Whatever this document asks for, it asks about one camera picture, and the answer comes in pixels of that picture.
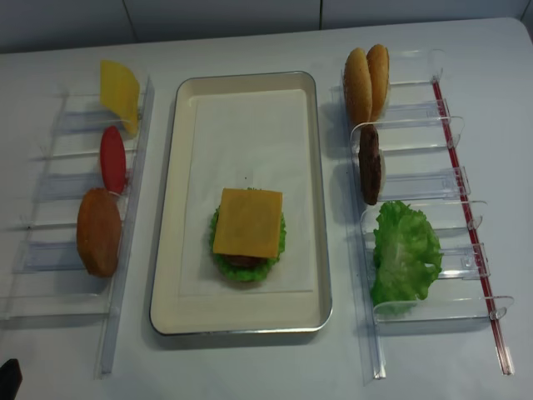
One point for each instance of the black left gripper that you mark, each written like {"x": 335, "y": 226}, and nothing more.
{"x": 10, "y": 379}

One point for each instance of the yellow cheese slice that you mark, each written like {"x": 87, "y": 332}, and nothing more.
{"x": 248, "y": 223}
{"x": 119, "y": 93}

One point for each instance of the red tomato slice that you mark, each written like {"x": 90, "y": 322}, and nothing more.
{"x": 113, "y": 160}

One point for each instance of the green lettuce under patty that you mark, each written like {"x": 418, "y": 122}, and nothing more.
{"x": 246, "y": 275}

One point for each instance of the brown meat patty on tray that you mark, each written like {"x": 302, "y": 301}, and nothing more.
{"x": 240, "y": 261}

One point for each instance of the yellow cheese slice in rack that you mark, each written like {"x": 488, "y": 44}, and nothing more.
{"x": 119, "y": 93}

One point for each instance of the green lettuce leaf in rack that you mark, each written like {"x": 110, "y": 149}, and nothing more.
{"x": 407, "y": 255}

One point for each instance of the upright brown meat patty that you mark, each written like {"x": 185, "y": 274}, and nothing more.
{"x": 369, "y": 164}

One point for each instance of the cream metal tray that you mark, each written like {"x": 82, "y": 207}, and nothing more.
{"x": 172, "y": 313}

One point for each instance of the brown top bun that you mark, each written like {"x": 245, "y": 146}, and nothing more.
{"x": 99, "y": 229}

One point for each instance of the clear acrylic left rack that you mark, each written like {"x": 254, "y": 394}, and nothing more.
{"x": 43, "y": 278}

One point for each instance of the clear acrylic rack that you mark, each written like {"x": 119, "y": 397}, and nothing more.
{"x": 43, "y": 278}
{"x": 418, "y": 140}

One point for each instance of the white paper liner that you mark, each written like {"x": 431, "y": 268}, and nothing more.
{"x": 252, "y": 140}

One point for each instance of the clear acrylic right rack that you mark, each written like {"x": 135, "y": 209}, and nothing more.
{"x": 418, "y": 140}

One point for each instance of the front bun half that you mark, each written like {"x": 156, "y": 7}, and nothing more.
{"x": 357, "y": 87}

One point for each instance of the bun half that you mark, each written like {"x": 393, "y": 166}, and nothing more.
{"x": 379, "y": 66}
{"x": 357, "y": 87}

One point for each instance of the rear bun half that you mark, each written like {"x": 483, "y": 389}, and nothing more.
{"x": 379, "y": 66}

